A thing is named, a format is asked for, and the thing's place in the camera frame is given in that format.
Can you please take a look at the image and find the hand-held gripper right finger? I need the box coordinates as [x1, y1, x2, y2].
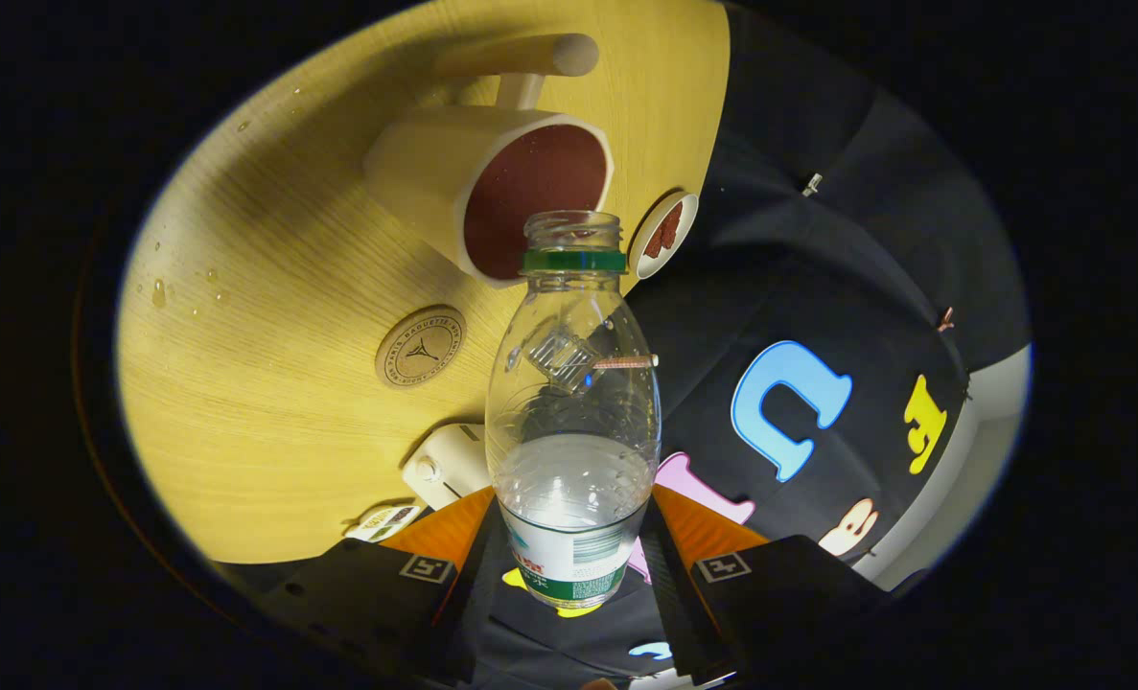
[639, 484, 893, 685]

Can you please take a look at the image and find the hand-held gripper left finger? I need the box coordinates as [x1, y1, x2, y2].
[223, 485, 507, 686]

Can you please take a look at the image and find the clear plastic juice bottle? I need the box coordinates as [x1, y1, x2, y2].
[485, 211, 663, 611]

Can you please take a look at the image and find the round cork coaster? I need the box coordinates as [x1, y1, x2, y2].
[375, 305, 467, 389]

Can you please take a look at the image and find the beige cup with wooden handle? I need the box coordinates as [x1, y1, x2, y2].
[364, 34, 615, 288]

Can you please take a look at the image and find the divided white dish with beans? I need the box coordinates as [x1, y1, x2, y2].
[343, 503, 426, 544]

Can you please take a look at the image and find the white toaster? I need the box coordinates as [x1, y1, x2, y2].
[402, 424, 493, 511]

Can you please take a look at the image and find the faceted drinking glass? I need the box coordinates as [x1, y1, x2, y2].
[525, 326, 600, 396]

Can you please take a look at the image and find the wooden table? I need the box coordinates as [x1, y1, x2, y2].
[116, 0, 731, 564]

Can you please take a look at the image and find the black backdrop cloth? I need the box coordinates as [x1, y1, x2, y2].
[473, 0, 1030, 690]

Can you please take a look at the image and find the small round white plate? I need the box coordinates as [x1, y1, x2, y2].
[628, 190, 700, 280]

